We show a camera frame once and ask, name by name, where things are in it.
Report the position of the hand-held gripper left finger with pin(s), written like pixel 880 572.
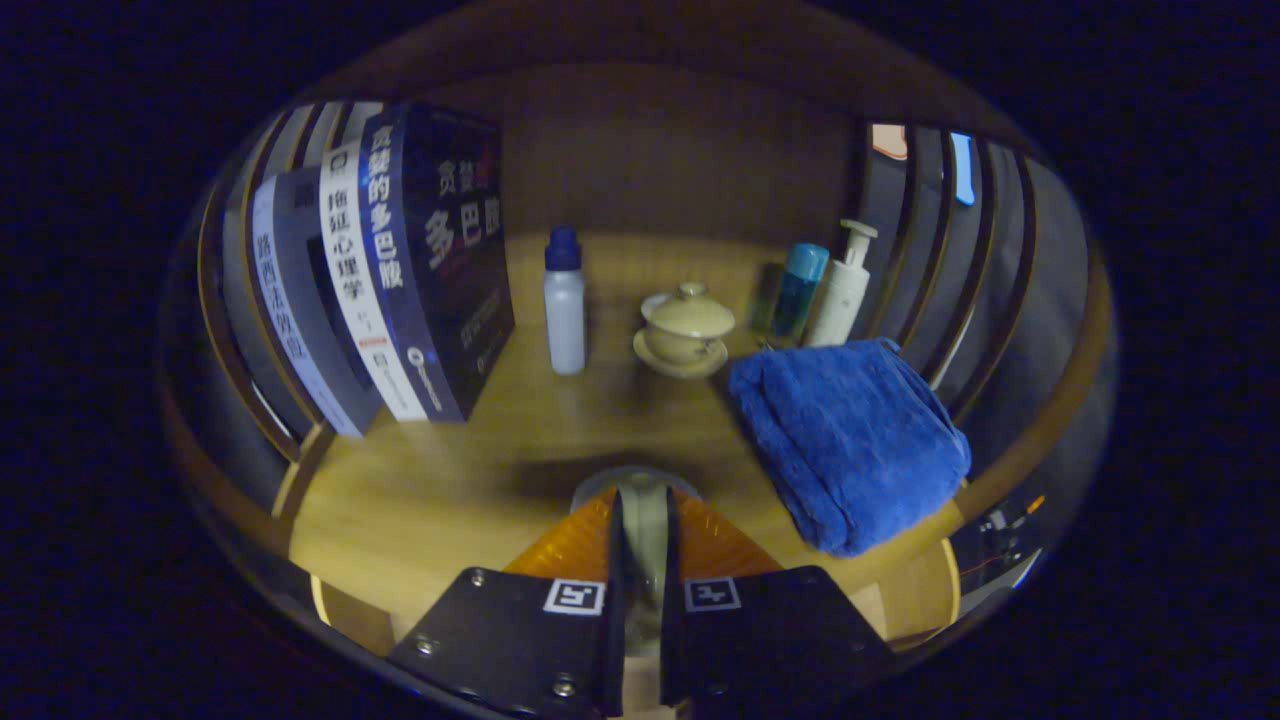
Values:
pixel 612 640

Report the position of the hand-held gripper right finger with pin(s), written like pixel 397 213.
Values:
pixel 672 640

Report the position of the wooden countertop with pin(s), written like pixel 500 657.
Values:
pixel 480 480

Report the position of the wooden cabinet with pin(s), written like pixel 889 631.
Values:
pixel 680 150

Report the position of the blue folded towel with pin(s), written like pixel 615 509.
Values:
pixel 850 440

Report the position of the beige lidded teacup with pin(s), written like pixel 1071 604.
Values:
pixel 688 325

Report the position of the white bottle with blue cap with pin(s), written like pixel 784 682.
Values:
pixel 565 320

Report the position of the teal bottle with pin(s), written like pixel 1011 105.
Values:
pixel 800 295

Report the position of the white pump bottle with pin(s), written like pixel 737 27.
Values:
pixel 838 300

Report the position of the dark navy book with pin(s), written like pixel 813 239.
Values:
pixel 450 260

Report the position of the white spine book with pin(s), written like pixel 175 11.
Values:
pixel 355 290

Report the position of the light blue book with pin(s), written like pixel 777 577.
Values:
pixel 300 330

